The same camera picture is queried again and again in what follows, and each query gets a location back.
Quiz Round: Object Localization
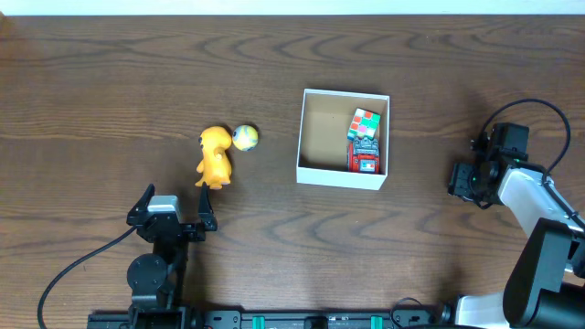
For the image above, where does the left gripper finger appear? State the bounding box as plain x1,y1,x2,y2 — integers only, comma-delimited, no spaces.
197,184,218,231
126,184,155,226

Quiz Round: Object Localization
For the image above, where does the orange dinosaur toy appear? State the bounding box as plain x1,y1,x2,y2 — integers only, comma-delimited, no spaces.
195,126,232,190

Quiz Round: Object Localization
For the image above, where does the red toy robot car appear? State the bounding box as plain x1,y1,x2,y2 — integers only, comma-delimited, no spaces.
347,137,380,175

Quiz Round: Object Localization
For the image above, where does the colourful puzzle cube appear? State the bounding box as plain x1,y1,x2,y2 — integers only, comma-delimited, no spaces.
347,108,381,141

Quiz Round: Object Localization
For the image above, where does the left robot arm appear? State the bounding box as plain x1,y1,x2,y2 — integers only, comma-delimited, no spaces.
124,185,218,329

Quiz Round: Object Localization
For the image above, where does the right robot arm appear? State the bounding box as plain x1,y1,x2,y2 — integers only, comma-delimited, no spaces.
448,123,584,328

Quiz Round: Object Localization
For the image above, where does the yellow grey ball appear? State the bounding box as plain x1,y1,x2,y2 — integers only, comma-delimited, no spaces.
232,125,259,152

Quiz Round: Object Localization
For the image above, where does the white cardboard box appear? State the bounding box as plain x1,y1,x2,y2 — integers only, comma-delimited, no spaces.
296,89,390,190

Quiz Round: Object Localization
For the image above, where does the left black cable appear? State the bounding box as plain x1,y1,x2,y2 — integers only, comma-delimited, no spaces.
36,225,138,329

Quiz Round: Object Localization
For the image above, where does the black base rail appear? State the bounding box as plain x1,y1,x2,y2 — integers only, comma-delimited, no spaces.
87,309,439,329

